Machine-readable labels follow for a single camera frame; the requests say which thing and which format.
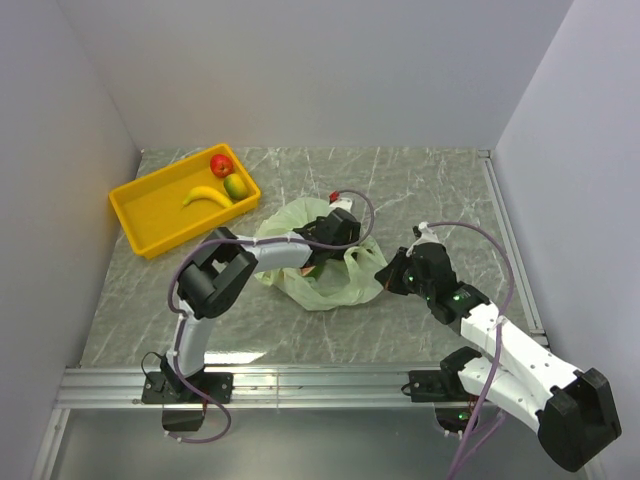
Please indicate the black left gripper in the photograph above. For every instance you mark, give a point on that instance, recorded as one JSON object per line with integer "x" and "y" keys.
{"x": 353, "y": 236}

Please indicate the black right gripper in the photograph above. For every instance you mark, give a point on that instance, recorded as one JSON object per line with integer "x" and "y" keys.
{"x": 389, "y": 276}

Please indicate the green plastic bag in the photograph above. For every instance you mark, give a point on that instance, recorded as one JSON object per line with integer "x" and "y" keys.
{"x": 346, "y": 282}

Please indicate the watermelon slice toy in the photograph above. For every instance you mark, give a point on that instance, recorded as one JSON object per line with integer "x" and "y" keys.
{"x": 312, "y": 272}

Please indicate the yellow toy fruit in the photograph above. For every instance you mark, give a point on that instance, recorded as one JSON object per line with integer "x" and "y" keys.
{"x": 235, "y": 187}

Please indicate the red toy fruit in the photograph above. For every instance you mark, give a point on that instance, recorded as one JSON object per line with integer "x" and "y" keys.
{"x": 221, "y": 166}

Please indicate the yellow toy banana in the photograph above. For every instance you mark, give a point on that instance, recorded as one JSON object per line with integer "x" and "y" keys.
{"x": 207, "y": 193}

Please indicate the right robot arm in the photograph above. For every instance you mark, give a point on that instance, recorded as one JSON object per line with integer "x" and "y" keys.
{"x": 572, "y": 412}

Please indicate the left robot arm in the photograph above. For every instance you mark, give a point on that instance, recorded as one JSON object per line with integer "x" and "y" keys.
{"x": 211, "y": 278}

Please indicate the yellow plastic tray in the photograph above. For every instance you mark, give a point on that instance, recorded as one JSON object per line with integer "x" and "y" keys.
{"x": 151, "y": 209}

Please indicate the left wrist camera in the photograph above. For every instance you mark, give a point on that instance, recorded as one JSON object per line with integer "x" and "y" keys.
{"x": 337, "y": 200}

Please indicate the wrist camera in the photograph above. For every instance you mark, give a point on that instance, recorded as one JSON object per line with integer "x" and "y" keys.
{"x": 423, "y": 233}
{"x": 337, "y": 200}

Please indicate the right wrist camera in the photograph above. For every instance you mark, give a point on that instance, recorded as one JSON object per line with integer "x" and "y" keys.
{"x": 423, "y": 233}

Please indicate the aluminium side rail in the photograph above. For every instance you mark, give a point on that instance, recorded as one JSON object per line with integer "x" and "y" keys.
{"x": 525, "y": 294}

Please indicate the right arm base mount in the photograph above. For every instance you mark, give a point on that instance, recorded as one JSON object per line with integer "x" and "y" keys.
{"x": 453, "y": 406}

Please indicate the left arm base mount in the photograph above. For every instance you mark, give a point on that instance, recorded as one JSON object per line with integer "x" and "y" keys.
{"x": 210, "y": 390}

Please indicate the aluminium front rail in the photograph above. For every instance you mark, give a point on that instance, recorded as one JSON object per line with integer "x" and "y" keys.
{"x": 254, "y": 386}

